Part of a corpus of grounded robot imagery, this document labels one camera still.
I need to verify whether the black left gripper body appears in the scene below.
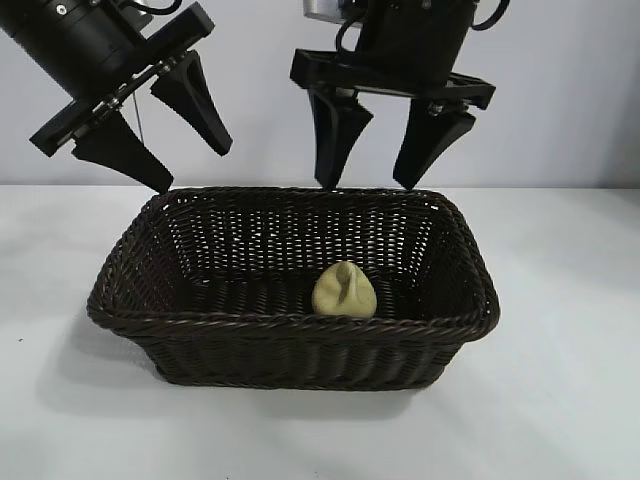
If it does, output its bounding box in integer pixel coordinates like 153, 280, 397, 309
19, 0, 216, 159

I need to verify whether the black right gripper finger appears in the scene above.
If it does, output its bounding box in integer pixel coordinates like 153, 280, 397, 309
392, 97, 477, 190
307, 85, 375, 189

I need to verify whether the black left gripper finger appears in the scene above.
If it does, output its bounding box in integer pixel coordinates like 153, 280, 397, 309
72, 108, 175, 194
149, 49, 234, 156

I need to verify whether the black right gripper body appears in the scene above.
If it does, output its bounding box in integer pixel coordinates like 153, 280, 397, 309
289, 0, 496, 111

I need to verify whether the pale yellow egg yolk pastry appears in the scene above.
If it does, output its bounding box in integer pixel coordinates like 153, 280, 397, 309
311, 260, 377, 319

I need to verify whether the dark brown wicker basket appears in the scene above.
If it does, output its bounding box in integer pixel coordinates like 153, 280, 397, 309
85, 185, 501, 392

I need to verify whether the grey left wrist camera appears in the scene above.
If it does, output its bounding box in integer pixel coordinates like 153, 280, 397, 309
122, 0, 156, 26

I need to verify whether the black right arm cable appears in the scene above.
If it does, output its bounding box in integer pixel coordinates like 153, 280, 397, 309
469, 0, 502, 29
335, 14, 364, 56

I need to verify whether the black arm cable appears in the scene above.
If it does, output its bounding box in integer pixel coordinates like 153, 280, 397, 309
117, 0, 184, 14
469, 0, 502, 29
335, 14, 364, 56

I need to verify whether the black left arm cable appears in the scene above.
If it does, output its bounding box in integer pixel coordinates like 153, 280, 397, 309
117, 0, 184, 14

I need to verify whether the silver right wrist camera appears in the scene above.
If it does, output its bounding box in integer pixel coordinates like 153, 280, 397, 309
302, 0, 351, 24

